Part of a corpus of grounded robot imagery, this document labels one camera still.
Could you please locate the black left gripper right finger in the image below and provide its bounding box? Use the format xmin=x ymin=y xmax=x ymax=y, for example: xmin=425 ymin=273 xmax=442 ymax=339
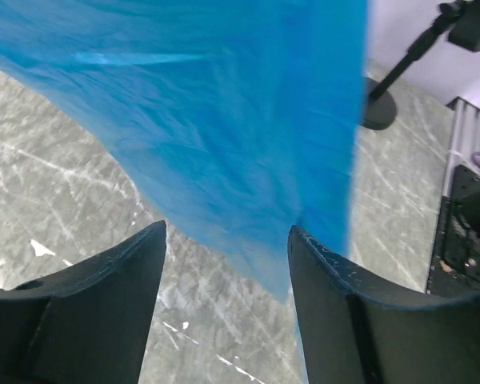
xmin=288 ymin=226 xmax=480 ymax=383

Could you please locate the blue plastic trash bag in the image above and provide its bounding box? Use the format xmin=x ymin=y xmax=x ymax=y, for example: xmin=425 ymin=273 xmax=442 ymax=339
xmin=0 ymin=1 xmax=367 ymax=299

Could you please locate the black microphone on stand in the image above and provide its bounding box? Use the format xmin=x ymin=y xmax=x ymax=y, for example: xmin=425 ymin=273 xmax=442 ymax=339
xmin=361 ymin=1 xmax=468 ymax=131

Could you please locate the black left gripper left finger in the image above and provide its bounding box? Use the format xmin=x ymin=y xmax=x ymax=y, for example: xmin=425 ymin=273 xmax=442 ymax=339
xmin=0 ymin=221 xmax=166 ymax=383

